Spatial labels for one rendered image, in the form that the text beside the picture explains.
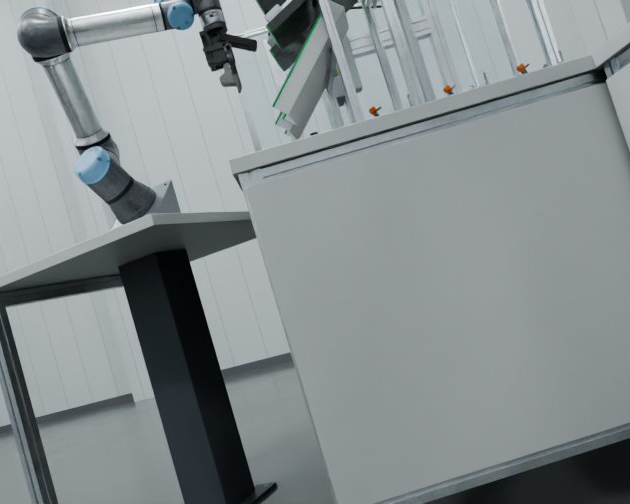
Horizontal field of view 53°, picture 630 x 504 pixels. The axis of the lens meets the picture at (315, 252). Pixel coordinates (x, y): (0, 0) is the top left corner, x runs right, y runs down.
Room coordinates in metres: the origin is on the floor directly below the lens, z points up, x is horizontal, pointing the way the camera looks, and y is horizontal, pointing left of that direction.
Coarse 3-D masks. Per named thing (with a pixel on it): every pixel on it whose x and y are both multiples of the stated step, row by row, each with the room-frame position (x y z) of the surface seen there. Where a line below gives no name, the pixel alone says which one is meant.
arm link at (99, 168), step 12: (84, 156) 1.92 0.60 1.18; (96, 156) 1.88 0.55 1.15; (108, 156) 1.90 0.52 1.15; (84, 168) 1.87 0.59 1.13; (96, 168) 1.87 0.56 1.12; (108, 168) 1.89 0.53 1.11; (120, 168) 1.93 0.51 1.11; (84, 180) 1.89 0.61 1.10; (96, 180) 1.88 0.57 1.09; (108, 180) 1.90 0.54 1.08; (120, 180) 1.92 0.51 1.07; (96, 192) 1.93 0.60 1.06; (108, 192) 1.92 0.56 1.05; (120, 192) 1.93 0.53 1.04
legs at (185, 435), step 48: (48, 288) 1.94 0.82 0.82; (96, 288) 2.11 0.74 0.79; (144, 288) 1.97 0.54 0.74; (192, 288) 2.05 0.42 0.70; (0, 336) 1.75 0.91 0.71; (144, 336) 1.99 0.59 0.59; (192, 336) 1.99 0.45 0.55; (0, 384) 1.77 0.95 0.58; (192, 384) 1.93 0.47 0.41; (192, 432) 1.95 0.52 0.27; (48, 480) 1.78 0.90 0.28; (192, 480) 1.98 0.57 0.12; (240, 480) 2.02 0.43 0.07
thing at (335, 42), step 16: (320, 0) 1.40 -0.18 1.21; (400, 0) 1.41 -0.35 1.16; (368, 16) 1.73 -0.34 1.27; (400, 16) 1.41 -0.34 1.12; (336, 32) 1.40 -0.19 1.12; (336, 48) 1.40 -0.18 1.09; (416, 48) 1.41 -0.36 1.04; (384, 64) 1.73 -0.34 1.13; (416, 64) 1.41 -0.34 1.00; (352, 80) 1.40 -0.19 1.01; (352, 96) 1.41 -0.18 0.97; (432, 96) 1.41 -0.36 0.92; (336, 112) 1.73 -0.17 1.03; (352, 112) 1.42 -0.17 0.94
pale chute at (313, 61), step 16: (320, 16) 1.43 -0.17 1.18; (336, 16) 1.43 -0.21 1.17; (320, 32) 1.44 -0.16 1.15; (304, 48) 1.44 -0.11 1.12; (320, 48) 1.44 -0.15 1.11; (304, 64) 1.44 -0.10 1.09; (320, 64) 1.49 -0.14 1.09; (288, 80) 1.45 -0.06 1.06; (304, 80) 1.45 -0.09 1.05; (320, 80) 1.56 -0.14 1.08; (288, 96) 1.45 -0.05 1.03; (304, 96) 1.50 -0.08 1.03; (288, 112) 1.45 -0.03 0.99; (304, 112) 1.57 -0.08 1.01
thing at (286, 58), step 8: (336, 0) 1.59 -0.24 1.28; (344, 0) 1.63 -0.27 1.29; (352, 0) 1.66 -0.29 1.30; (312, 24) 1.61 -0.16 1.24; (304, 32) 1.61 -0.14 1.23; (296, 40) 1.62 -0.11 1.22; (304, 40) 1.65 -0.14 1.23; (272, 48) 1.60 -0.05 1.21; (288, 48) 1.62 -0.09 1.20; (296, 48) 1.66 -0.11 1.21; (280, 56) 1.63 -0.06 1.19; (288, 56) 1.66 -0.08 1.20; (296, 56) 1.70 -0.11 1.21; (280, 64) 1.67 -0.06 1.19; (288, 64) 1.71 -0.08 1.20
